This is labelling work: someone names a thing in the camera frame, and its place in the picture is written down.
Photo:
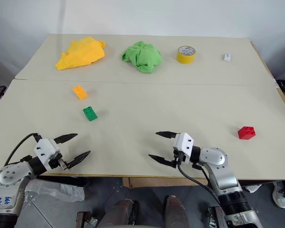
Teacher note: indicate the yellow tape roll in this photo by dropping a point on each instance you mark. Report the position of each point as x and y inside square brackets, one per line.
[185, 58]

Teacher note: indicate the red toy brick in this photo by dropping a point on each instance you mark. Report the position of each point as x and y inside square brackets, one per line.
[246, 133]

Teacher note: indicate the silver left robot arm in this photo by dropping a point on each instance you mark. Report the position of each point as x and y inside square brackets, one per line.
[8, 177]

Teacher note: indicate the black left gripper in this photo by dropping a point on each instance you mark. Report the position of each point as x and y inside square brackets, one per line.
[59, 162]

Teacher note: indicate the dark rounded shape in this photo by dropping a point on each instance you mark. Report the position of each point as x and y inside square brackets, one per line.
[177, 212]
[121, 213]

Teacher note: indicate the orange toy brick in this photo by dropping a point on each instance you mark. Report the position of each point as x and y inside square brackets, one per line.
[80, 92]

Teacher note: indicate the clear plastic bag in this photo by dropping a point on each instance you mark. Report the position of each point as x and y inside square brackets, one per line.
[54, 190]

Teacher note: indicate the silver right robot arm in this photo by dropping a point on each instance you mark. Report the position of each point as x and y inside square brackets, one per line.
[224, 175]

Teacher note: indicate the small white box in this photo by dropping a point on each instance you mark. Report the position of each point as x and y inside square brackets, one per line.
[226, 57]

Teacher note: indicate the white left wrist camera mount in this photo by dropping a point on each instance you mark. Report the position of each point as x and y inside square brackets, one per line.
[45, 148]

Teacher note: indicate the crumpled yellow cloth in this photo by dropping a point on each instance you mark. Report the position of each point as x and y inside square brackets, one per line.
[82, 53]

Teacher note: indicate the green toy brick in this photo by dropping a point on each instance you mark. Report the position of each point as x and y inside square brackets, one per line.
[90, 114]

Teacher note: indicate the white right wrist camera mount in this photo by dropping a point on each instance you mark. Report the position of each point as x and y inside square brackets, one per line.
[184, 143]

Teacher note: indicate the crumpled green cloth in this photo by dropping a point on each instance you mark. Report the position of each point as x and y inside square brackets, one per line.
[142, 55]

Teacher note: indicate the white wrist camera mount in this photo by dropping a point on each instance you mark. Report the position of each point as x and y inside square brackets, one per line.
[45, 148]
[184, 143]

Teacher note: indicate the white sneaker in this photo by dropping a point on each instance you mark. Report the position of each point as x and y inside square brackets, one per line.
[280, 194]
[253, 188]

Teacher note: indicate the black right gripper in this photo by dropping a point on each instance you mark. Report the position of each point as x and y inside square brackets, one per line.
[179, 158]

